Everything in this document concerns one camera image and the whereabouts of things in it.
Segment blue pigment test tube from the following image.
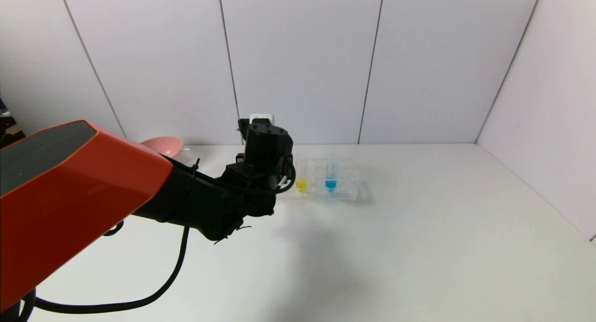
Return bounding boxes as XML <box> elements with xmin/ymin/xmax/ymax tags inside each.
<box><xmin>325</xmin><ymin>153</ymin><xmax>340</xmax><ymax>194</ymax></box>

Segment yellow pigment test tube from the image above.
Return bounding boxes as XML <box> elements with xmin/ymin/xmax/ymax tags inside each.
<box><xmin>295</xmin><ymin>154</ymin><xmax>309</xmax><ymax>195</ymax></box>

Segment clear acrylic test tube rack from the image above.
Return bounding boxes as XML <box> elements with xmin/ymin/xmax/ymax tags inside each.
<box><xmin>275</xmin><ymin>154</ymin><xmax>363</xmax><ymax>202</ymax></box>

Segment clear glass beaker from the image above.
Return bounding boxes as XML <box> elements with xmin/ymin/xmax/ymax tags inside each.
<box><xmin>177</xmin><ymin>146</ymin><xmax>203</xmax><ymax>171</ymax></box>

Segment pink plastic bowl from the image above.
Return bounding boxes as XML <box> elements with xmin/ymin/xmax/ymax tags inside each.
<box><xmin>140</xmin><ymin>136</ymin><xmax>183</xmax><ymax>158</ymax></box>

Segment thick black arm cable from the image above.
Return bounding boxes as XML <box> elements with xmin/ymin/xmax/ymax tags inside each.
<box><xmin>19</xmin><ymin>226</ymin><xmax>190</xmax><ymax>314</ymax></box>

